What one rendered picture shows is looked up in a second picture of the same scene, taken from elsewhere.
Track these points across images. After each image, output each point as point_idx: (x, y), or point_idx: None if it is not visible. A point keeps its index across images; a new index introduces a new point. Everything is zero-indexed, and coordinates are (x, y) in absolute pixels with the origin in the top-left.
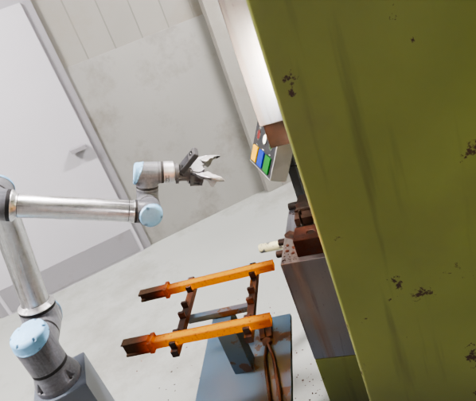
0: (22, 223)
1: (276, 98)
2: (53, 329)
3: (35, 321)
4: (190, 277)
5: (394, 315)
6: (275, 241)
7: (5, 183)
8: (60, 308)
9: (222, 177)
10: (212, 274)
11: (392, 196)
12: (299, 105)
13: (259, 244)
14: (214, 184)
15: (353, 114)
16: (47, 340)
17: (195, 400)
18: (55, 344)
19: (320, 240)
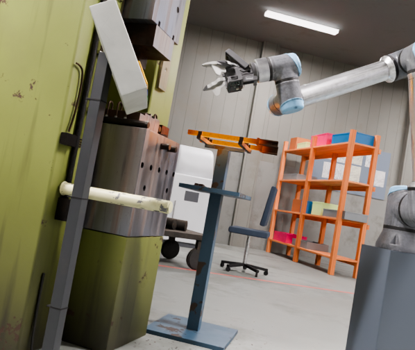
0: (410, 92)
1: (183, 37)
2: (395, 201)
3: (407, 186)
4: (241, 137)
5: None
6: (149, 197)
7: (407, 48)
8: None
9: (205, 87)
10: (226, 135)
11: None
12: None
13: (169, 201)
14: (214, 92)
15: None
16: (387, 196)
17: (248, 196)
18: (386, 206)
19: (171, 105)
